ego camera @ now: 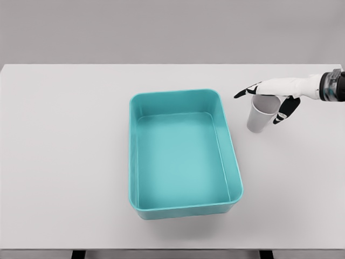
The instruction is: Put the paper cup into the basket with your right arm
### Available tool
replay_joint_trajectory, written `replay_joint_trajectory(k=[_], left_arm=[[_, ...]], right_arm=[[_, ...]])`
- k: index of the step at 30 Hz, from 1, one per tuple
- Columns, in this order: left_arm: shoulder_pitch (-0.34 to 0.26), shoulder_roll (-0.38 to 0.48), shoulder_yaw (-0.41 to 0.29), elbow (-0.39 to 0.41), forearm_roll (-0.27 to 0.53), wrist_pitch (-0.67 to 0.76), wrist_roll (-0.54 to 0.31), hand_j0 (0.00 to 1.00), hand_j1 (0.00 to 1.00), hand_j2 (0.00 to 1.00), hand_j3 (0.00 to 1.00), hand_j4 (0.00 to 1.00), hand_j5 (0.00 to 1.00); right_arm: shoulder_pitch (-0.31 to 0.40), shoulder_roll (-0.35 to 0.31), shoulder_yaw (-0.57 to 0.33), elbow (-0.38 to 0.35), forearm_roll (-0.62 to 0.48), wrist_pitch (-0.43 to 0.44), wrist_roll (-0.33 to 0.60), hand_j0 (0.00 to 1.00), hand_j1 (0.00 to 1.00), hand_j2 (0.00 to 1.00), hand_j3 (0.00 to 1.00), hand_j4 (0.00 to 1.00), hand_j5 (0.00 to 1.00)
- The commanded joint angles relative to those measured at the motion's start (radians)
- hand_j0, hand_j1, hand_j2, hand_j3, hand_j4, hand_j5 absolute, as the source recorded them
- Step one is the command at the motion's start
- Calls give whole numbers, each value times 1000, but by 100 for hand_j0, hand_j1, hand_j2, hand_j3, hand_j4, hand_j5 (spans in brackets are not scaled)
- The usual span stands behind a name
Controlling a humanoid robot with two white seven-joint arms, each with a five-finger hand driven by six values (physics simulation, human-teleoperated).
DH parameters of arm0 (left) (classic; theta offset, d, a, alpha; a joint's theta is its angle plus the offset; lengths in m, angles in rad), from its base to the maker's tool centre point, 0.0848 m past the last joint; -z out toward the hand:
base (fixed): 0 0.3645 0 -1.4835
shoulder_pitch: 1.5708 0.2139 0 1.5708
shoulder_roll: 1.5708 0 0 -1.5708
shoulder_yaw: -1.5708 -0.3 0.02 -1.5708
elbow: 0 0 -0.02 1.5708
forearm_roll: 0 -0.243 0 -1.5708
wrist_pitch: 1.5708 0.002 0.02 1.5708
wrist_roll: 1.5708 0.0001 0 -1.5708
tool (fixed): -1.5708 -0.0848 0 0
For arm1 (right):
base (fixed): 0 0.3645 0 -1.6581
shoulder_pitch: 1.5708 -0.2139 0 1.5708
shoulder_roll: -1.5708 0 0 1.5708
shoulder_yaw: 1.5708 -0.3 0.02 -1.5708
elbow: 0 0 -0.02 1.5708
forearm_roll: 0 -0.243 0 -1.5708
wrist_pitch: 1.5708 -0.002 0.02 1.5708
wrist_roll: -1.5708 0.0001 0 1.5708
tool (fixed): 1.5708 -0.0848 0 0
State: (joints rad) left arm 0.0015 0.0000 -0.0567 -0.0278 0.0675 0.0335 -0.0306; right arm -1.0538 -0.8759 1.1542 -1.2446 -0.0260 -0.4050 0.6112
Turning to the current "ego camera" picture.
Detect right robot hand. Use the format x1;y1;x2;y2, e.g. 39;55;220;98
233;77;302;125

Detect white paper cup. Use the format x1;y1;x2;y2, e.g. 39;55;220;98
246;94;282;134

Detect teal plastic basket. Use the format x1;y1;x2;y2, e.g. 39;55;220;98
127;88;244;221

